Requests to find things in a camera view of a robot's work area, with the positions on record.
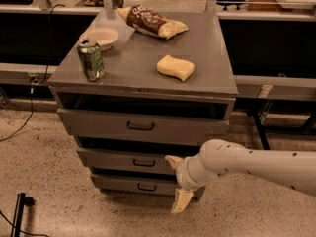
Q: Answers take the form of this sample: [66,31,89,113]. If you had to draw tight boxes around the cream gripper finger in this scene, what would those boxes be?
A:
[171,188,194,214]
[165,155,182,169]

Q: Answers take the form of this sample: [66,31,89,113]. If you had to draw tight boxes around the grey side table rail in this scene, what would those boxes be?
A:
[235,75,316,102]

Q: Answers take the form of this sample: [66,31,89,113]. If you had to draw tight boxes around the white bowl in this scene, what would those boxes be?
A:
[79,28,119,51]

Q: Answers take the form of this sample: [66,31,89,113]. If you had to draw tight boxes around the grey drawer cabinet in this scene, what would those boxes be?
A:
[46,8,239,202]

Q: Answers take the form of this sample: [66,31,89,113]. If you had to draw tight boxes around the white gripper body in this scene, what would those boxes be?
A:
[175,154,214,191]

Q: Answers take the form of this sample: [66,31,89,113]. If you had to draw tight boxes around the green soda can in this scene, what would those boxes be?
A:
[77,39,104,81]

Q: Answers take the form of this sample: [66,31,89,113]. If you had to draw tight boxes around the black table leg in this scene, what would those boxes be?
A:
[251,111,270,150]

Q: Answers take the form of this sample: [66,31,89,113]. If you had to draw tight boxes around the brown chip bag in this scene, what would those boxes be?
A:
[117,5,189,40]

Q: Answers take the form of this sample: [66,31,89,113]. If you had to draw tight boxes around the black floor cable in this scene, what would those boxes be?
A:
[0,3,66,143]

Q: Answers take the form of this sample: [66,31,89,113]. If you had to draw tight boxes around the black stand bottom left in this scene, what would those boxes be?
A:
[10,193,35,237]

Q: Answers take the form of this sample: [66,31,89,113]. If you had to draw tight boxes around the grey drawer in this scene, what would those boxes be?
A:
[77,146,199,175]
[57,109,229,145]
[91,174,179,197]

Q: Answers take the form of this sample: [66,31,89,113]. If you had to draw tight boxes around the yellow sponge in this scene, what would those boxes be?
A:
[157,55,195,82]

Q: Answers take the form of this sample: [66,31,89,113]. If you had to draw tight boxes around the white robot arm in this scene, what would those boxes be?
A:
[165,139,316,214]

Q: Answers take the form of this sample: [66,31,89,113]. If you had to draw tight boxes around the grey bottom drawer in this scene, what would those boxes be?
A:
[91,174,179,197]

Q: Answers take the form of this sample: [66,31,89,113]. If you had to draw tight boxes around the grey top drawer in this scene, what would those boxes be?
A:
[57,109,229,145]

